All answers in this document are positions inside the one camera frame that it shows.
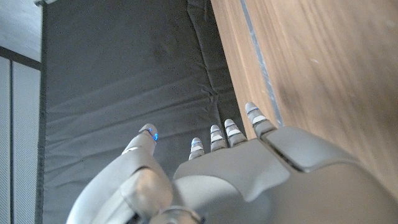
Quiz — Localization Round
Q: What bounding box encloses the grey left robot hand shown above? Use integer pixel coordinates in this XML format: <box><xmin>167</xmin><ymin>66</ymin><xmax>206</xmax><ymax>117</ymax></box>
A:
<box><xmin>65</xmin><ymin>101</ymin><xmax>398</xmax><ymax>224</ymax></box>

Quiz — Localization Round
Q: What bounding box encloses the black backdrop curtain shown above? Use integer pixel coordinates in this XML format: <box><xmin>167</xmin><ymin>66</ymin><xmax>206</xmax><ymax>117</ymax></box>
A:
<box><xmin>35</xmin><ymin>0</ymin><xmax>246</xmax><ymax>224</ymax></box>

